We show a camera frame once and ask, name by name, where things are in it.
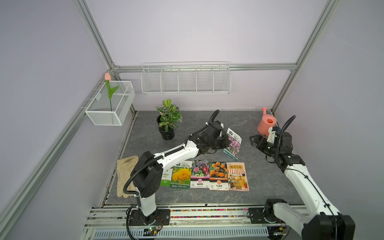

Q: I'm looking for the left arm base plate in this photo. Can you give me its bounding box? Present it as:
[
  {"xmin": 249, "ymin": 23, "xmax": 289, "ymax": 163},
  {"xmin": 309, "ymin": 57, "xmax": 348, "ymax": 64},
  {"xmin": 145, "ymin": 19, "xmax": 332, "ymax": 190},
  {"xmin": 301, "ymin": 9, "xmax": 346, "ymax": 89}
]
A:
[{"xmin": 129, "ymin": 209, "xmax": 171, "ymax": 226}]

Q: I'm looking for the orange seed packet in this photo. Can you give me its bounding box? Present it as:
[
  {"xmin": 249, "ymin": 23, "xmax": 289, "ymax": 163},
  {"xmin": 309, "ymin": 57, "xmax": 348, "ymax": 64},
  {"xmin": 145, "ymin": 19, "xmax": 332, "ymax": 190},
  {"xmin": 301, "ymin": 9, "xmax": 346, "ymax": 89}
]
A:
[{"xmin": 209, "ymin": 162, "xmax": 230, "ymax": 191}]

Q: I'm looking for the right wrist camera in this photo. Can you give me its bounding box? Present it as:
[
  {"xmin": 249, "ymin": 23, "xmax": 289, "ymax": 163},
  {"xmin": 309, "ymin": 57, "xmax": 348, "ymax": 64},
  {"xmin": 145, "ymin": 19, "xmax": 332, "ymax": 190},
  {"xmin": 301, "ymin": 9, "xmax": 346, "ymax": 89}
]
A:
[{"xmin": 267, "ymin": 126, "xmax": 281, "ymax": 144}]

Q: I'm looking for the white seed packet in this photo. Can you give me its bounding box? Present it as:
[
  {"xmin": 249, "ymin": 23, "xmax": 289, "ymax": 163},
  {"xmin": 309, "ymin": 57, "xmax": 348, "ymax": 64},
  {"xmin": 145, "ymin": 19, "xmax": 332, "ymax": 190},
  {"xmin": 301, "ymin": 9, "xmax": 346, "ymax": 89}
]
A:
[{"xmin": 227, "ymin": 162, "xmax": 250, "ymax": 192}]

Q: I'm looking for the white mesh basket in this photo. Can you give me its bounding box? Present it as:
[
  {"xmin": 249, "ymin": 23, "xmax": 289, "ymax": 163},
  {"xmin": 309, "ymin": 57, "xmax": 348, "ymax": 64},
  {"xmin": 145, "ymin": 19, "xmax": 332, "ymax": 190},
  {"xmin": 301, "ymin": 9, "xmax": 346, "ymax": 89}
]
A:
[{"xmin": 85, "ymin": 81, "xmax": 135, "ymax": 126}]

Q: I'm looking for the white wire wall shelf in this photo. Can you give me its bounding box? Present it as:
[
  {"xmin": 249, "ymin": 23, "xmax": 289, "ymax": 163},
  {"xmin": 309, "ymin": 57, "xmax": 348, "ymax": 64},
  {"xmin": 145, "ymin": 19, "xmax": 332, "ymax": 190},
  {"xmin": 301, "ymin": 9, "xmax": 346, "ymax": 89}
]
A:
[{"xmin": 141, "ymin": 62, "xmax": 232, "ymax": 94}]

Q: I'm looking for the marigold seed packet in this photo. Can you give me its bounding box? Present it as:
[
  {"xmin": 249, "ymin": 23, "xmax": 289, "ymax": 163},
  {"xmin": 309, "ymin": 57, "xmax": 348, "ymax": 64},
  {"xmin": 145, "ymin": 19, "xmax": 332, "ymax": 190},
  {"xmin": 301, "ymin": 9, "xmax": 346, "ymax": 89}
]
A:
[{"xmin": 170, "ymin": 161, "xmax": 192, "ymax": 189}]

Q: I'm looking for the aluminium front rail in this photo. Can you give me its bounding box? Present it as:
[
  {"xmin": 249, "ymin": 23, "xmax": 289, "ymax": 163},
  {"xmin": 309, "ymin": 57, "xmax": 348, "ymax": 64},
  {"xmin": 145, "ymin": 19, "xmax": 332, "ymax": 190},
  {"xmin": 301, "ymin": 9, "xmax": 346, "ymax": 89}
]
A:
[{"xmin": 81, "ymin": 204, "xmax": 308, "ymax": 240}]

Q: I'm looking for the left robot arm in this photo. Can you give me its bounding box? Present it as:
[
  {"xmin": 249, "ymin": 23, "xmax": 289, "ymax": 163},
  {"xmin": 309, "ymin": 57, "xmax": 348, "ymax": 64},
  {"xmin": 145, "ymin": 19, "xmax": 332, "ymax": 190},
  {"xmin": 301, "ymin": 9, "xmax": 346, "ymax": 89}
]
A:
[{"xmin": 123, "ymin": 110, "xmax": 230, "ymax": 218}]

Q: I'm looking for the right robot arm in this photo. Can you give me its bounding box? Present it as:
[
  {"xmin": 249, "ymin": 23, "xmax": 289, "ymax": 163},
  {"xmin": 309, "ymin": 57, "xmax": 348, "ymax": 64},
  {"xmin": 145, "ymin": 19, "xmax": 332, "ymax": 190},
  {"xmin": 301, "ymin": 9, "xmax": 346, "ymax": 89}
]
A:
[{"xmin": 250, "ymin": 116, "xmax": 356, "ymax": 240}]

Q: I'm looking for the artificial pink tulip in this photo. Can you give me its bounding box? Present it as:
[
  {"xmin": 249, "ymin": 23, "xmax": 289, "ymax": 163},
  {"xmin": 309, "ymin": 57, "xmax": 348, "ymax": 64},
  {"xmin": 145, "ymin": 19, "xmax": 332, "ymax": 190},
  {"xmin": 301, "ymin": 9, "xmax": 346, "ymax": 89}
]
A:
[{"xmin": 105, "ymin": 73, "xmax": 119, "ymax": 111}]

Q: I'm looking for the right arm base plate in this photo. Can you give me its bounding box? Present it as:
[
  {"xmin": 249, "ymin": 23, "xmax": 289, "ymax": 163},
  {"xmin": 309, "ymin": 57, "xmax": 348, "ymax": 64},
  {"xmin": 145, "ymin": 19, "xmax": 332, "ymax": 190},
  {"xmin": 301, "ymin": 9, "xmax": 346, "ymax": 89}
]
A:
[{"xmin": 247, "ymin": 207, "xmax": 284, "ymax": 224}]

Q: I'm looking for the beige work glove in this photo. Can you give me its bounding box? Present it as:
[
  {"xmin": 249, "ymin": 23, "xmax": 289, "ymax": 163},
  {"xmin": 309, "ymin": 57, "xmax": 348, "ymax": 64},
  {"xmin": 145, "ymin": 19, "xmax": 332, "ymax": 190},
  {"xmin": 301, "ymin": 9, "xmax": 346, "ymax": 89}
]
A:
[{"xmin": 117, "ymin": 156, "xmax": 139, "ymax": 199}]

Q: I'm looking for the purple flowers seed packet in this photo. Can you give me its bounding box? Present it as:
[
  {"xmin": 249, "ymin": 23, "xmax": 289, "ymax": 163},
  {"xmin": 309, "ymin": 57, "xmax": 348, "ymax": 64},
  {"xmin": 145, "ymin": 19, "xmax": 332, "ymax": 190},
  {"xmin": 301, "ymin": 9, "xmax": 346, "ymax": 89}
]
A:
[{"xmin": 223, "ymin": 128, "xmax": 242, "ymax": 162}]

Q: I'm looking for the pink bordered seed packet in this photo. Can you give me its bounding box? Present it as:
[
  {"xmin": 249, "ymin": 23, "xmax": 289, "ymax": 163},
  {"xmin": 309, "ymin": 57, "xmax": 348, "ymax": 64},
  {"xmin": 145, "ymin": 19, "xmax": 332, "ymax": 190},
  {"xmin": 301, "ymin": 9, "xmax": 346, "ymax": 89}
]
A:
[{"xmin": 190, "ymin": 161, "xmax": 210, "ymax": 189}]

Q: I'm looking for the pink watering can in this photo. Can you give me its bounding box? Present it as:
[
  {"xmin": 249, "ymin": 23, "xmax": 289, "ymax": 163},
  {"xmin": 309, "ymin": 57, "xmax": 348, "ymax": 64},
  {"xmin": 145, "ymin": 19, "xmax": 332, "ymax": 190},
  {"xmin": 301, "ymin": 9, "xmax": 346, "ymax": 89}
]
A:
[{"xmin": 257, "ymin": 108, "xmax": 277, "ymax": 136}]

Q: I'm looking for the green seed packet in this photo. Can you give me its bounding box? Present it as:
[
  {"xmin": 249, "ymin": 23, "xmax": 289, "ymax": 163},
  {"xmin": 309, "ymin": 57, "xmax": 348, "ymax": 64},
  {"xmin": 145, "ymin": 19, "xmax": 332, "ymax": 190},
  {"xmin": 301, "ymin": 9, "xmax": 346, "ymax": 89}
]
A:
[{"xmin": 161, "ymin": 168, "xmax": 173, "ymax": 187}]

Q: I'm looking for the potted green plant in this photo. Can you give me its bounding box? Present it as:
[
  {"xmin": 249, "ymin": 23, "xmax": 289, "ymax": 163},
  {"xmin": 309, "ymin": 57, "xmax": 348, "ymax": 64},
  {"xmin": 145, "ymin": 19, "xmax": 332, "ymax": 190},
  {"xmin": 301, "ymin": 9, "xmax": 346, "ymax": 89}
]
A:
[{"xmin": 156, "ymin": 99, "xmax": 183, "ymax": 141}]

